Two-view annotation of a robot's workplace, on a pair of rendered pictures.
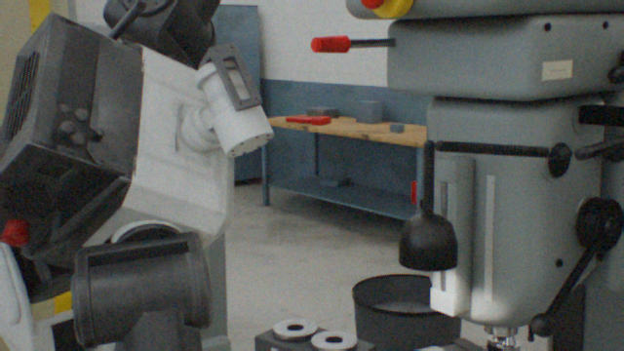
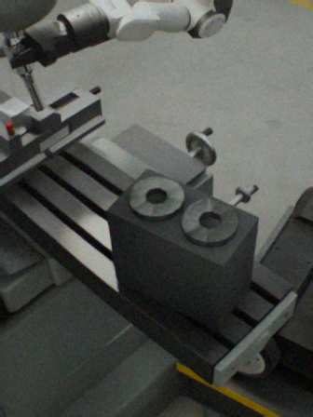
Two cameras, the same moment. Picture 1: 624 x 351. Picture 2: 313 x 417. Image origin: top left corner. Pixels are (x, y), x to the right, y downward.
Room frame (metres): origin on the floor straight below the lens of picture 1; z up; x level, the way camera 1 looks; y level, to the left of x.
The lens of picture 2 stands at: (2.10, -0.08, 1.86)
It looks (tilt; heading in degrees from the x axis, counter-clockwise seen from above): 47 degrees down; 176
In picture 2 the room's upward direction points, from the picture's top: 3 degrees counter-clockwise
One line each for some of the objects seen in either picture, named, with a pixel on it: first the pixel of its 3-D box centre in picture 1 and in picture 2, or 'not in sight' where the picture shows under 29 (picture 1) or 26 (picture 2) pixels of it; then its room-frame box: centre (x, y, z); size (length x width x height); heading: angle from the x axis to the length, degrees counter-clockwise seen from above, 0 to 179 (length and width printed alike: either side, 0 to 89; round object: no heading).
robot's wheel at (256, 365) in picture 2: not in sight; (241, 347); (1.32, 0.16, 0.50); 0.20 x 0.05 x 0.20; 50
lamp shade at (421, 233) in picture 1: (428, 238); not in sight; (0.89, -0.14, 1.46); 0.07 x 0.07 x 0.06
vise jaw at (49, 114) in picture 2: not in sight; (34, 111); (0.95, -0.28, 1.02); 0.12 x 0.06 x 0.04; 39
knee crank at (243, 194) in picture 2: not in sight; (234, 201); (0.82, 0.23, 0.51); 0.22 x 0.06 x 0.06; 129
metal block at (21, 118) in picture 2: not in sight; (14, 117); (0.99, -0.32, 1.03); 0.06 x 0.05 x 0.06; 39
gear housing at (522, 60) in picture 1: (529, 53); not in sight; (1.07, -0.31, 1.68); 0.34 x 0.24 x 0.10; 129
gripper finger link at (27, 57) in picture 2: not in sight; (25, 60); (1.07, -0.26, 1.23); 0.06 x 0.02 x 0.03; 119
